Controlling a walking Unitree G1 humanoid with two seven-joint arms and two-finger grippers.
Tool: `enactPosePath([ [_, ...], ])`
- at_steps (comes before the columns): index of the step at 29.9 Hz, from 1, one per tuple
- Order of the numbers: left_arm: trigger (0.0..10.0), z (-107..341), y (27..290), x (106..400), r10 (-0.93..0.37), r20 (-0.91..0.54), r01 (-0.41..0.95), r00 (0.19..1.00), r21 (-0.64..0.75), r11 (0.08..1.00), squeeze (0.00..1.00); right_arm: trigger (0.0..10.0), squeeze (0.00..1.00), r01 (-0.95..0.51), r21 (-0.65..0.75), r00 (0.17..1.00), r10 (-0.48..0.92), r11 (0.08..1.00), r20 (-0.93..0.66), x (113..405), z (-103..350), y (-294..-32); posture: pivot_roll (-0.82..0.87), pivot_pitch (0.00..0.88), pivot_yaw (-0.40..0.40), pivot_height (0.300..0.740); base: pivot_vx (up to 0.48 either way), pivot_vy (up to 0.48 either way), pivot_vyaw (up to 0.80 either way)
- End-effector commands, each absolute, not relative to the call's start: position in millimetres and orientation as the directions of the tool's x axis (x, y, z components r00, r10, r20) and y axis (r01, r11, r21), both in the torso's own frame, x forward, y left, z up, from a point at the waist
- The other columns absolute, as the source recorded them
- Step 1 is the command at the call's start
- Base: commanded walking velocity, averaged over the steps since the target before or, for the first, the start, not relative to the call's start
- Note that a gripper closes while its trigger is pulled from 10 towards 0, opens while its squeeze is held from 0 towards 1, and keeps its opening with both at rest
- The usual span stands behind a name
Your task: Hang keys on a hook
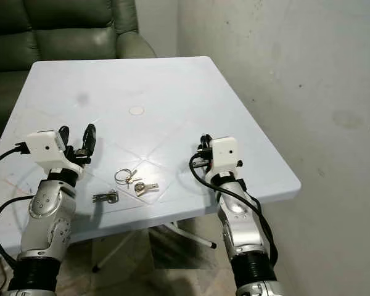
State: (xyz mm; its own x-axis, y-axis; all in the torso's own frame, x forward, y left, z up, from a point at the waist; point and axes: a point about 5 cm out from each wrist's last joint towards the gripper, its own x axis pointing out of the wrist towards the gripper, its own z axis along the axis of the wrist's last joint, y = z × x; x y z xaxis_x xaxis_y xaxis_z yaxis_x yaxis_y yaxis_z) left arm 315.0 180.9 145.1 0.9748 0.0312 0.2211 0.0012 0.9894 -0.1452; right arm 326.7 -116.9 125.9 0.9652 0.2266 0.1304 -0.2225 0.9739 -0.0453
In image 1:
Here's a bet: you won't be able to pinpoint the dark silver flat key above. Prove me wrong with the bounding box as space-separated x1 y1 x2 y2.
92 191 120 204

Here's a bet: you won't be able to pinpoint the white plastic square table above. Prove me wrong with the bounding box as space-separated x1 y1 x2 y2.
0 55 302 260

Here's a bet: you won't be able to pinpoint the silver brass key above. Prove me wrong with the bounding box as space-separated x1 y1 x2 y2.
134 181 160 197

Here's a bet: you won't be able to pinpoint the white table leg black tip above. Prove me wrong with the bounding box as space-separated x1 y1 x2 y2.
163 223 218 250
92 237 136 273

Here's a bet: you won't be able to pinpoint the dark green leather sofa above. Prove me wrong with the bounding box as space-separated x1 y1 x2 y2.
0 0 156 158

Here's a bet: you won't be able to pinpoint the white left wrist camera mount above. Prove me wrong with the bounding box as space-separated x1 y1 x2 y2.
25 130 81 176

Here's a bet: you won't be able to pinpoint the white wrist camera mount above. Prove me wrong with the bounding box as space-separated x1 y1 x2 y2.
210 137 241 173
25 130 81 176

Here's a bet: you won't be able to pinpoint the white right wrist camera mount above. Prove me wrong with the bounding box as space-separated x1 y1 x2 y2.
210 137 241 173

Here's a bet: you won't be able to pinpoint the silver key ring small keys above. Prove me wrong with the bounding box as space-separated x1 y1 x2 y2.
114 168 139 186

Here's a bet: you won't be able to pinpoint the long black left arm cable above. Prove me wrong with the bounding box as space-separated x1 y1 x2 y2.
0 143 29 272

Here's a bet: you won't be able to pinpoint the short black left arm cable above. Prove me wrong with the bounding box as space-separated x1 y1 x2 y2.
0 195 39 247

